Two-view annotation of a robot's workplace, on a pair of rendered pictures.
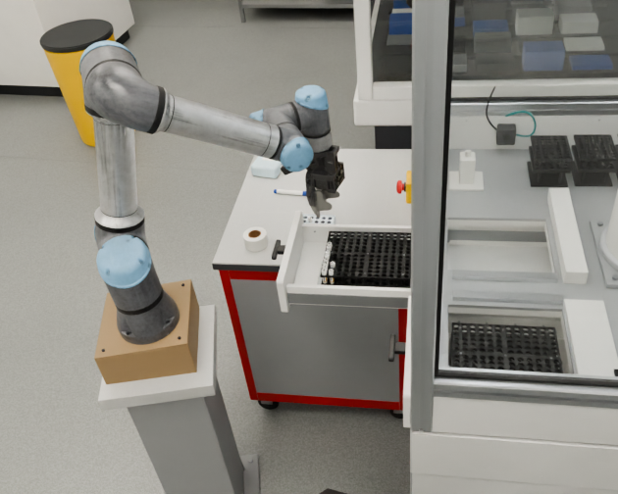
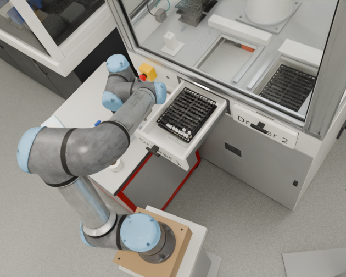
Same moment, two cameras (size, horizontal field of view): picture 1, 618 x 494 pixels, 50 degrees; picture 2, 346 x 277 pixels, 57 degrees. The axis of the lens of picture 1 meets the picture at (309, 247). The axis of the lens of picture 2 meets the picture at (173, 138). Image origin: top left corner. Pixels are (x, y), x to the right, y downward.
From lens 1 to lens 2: 0.94 m
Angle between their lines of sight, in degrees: 34
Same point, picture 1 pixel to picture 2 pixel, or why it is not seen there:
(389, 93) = (70, 46)
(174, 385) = (195, 249)
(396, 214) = not seen: hidden behind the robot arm
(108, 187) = (95, 211)
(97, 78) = (81, 154)
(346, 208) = not seen: hidden behind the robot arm
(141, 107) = (120, 140)
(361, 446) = (201, 190)
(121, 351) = (169, 267)
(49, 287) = not seen: outside the picture
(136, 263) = (152, 223)
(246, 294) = (131, 189)
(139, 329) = (169, 248)
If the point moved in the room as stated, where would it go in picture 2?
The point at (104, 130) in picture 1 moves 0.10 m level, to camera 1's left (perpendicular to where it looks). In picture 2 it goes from (77, 184) to (56, 220)
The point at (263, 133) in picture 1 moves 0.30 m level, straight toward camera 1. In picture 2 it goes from (148, 96) to (243, 115)
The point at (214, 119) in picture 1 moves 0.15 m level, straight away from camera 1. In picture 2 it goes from (135, 110) to (89, 104)
